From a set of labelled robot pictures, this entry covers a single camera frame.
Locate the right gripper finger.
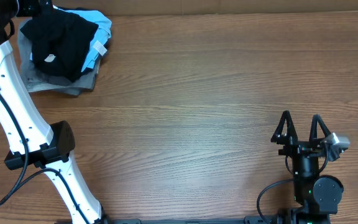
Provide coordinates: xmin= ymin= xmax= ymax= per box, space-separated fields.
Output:
xmin=309 ymin=114 xmax=331 ymax=142
xmin=270 ymin=110 xmax=298 ymax=145

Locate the black t-shirt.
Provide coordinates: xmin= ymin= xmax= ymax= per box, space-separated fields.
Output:
xmin=21 ymin=10 xmax=98 ymax=82

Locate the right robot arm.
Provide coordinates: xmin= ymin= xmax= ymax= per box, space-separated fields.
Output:
xmin=271 ymin=111 xmax=351 ymax=223

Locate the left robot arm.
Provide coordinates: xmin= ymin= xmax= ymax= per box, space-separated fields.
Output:
xmin=0 ymin=1 xmax=111 ymax=223

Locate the grey folded garment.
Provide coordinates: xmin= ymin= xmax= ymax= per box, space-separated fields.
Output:
xmin=17 ymin=19 xmax=101 ymax=96

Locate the light blue printed t-shirt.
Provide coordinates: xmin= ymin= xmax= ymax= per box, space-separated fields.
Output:
xmin=30 ymin=7 xmax=112 ymax=75

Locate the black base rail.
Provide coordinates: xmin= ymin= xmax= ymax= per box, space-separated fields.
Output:
xmin=54 ymin=215 xmax=332 ymax=224

